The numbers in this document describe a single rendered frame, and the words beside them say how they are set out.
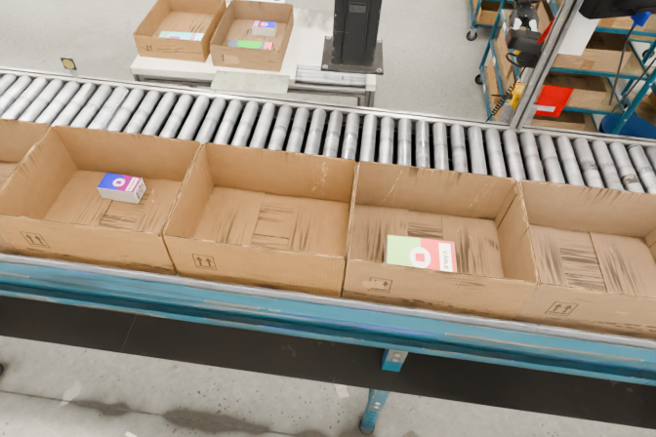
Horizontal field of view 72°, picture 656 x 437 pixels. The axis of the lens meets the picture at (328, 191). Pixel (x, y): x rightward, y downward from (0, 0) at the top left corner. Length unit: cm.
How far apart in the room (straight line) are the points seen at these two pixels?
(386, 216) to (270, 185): 32
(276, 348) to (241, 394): 65
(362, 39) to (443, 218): 91
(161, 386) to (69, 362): 39
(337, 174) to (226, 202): 31
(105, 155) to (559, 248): 123
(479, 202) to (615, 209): 33
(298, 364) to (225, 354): 20
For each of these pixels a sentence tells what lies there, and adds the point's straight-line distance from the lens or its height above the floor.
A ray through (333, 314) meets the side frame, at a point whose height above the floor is 91.
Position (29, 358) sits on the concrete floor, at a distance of 226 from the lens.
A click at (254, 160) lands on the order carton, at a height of 101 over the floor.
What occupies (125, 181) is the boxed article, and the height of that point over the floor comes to 93.
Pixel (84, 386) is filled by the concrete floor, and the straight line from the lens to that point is 211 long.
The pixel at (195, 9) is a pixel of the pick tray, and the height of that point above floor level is 78.
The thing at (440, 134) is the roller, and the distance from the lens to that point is 171.
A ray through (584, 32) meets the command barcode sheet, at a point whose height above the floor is 113.
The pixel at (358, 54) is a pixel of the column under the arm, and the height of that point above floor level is 82.
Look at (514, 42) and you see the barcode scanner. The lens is 167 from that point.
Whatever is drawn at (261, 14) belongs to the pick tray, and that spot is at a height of 79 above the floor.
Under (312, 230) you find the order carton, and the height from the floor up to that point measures 89.
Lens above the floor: 184
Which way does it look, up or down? 49 degrees down
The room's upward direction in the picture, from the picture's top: 4 degrees clockwise
